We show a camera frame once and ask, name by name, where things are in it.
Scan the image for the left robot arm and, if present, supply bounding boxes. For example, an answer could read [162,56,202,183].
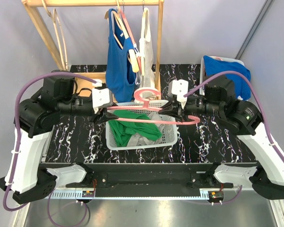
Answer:
[0,71,115,207]

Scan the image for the beige wooden hanger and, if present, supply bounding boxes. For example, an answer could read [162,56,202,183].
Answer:
[41,0,68,70]

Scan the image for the wooden clothes rack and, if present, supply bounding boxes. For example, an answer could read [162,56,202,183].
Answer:
[22,0,164,90]

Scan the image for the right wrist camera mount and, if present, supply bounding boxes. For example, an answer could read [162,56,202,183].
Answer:
[168,79,188,109]

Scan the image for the pink striped-top hanger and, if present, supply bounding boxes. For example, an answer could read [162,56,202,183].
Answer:
[119,9,142,71]

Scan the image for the blue white striped tank top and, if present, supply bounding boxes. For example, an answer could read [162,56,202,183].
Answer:
[133,44,142,85]

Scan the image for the blue cloth in bin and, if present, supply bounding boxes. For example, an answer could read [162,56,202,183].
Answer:
[203,55,251,101]

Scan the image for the white perforated plastic basket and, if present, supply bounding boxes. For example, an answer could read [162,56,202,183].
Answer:
[106,102,178,150]

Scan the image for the white-top hanger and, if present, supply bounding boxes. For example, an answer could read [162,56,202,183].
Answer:
[139,8,151,76]

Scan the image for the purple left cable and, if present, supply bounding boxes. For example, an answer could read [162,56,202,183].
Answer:
[2,72,102,227]

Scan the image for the aluminium rail frame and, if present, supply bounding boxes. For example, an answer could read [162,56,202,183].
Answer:
[12,171,284,227]

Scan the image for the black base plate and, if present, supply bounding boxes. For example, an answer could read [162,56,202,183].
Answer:
[36,162,251,198]

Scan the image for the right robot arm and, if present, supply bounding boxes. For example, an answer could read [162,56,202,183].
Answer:
[160,75,284,200]

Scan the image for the green tank top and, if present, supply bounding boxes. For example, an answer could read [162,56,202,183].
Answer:
[108,110,162,147]

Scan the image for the cream wooden hanger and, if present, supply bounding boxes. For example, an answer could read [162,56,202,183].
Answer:
[113,0,139,73]

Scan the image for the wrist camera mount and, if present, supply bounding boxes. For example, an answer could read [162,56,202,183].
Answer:
[168,79,188,109]
[92,79,113,114]

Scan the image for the white right bin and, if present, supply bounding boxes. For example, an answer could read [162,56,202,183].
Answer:
[199,56,245,83]

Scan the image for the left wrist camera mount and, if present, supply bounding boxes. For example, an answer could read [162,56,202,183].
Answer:
[92,79,113,114]

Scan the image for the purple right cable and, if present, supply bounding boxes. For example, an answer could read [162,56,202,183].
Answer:
[183,70,284,205]

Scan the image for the purple cable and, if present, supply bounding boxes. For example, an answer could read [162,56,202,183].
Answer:
[2,72,102,227]
[183,70,284,205]

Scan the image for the pink plastic hanger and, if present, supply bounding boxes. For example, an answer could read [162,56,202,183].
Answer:
[107,88,200,125]

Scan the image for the grey tank top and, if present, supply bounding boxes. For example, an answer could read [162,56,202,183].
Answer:
[127,123,165,147]

